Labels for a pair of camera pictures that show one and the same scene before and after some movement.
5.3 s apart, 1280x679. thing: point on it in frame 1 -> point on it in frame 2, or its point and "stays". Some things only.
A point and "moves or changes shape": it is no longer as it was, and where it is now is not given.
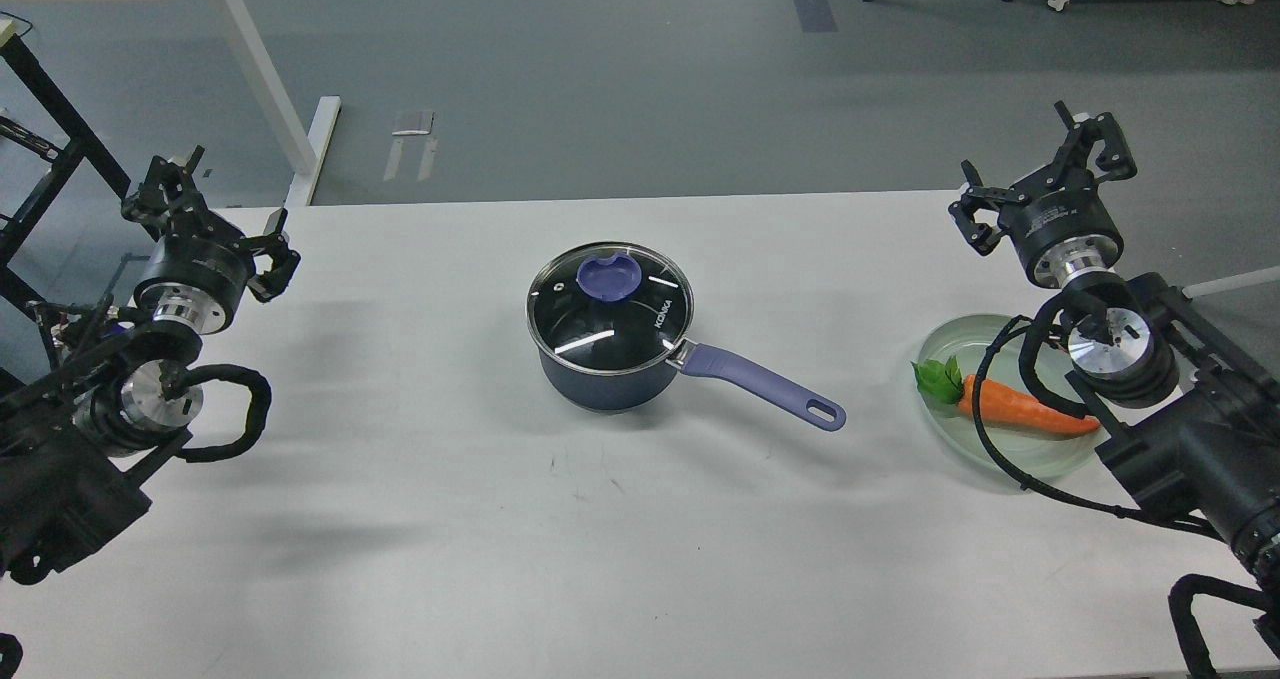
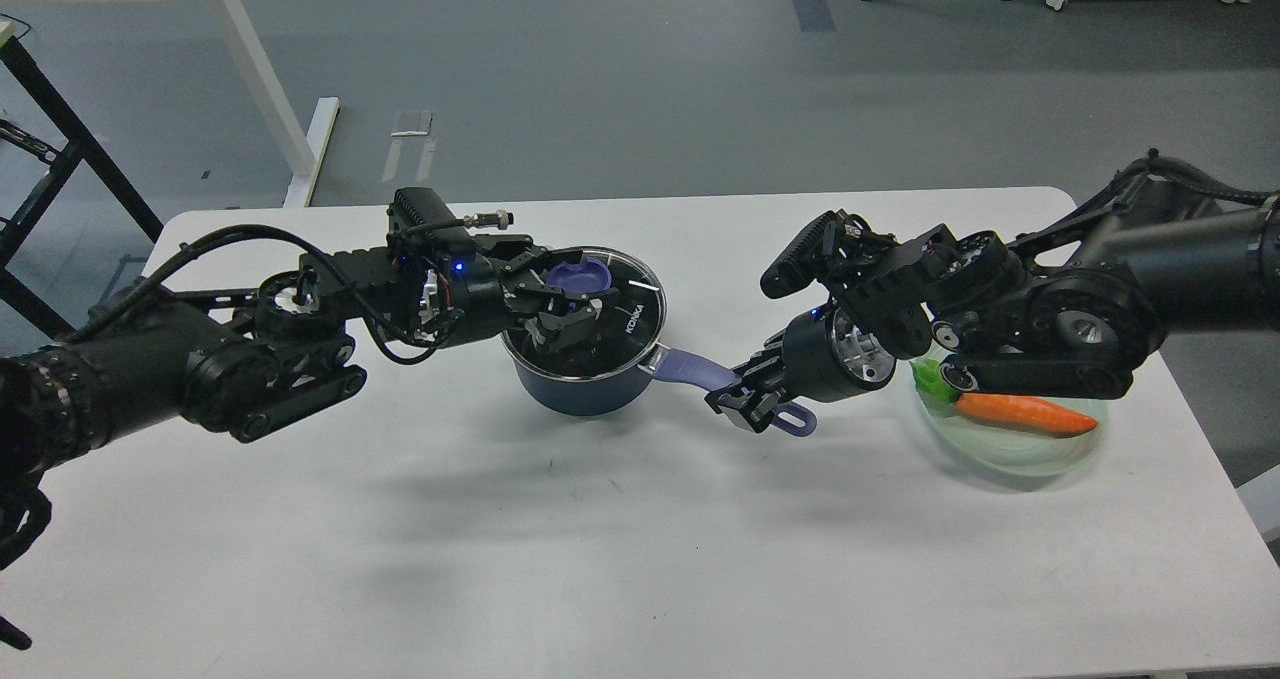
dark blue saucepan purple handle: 764,377 moves or changes shape
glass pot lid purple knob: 610,279 -> 585,275
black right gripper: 1062,231 -> 822,358
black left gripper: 192,279 -> 479,304
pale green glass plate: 1033,453 stays
